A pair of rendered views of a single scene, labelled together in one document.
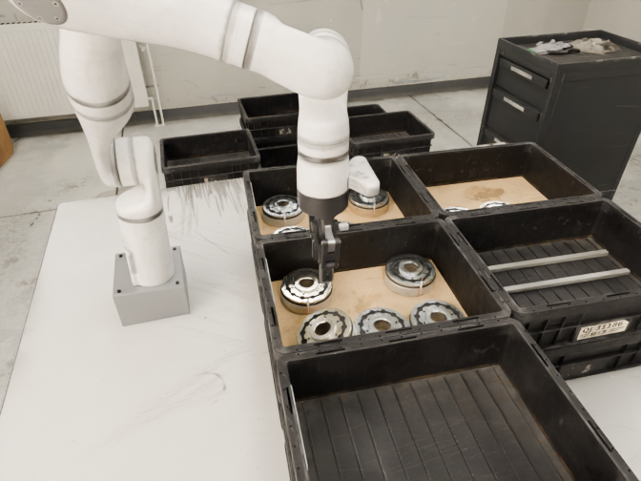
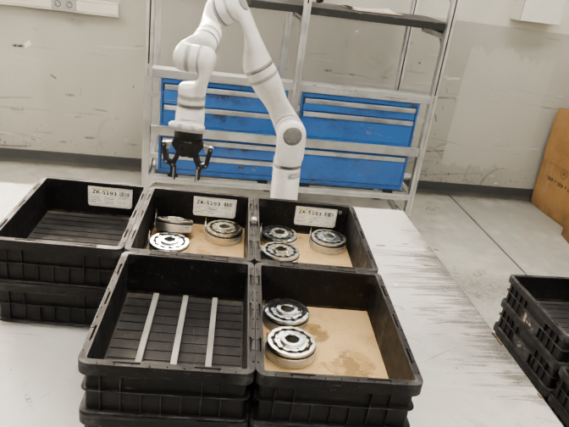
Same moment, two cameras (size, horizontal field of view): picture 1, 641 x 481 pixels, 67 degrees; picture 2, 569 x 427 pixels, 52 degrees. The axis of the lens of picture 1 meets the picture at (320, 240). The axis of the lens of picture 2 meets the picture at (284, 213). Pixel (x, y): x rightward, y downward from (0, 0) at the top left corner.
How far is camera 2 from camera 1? 1.78 m
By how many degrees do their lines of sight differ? 81
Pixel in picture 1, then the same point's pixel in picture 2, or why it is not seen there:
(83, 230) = (366, 216)
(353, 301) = (209, 251)
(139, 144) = (287, 121)
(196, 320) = not seen: hidden behind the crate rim
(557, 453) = (42, 277)
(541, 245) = (238, 365)
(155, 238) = (274, 180)
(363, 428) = (112, 233)
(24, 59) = not seen: outside the picture
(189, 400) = not seen: hidden behind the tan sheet
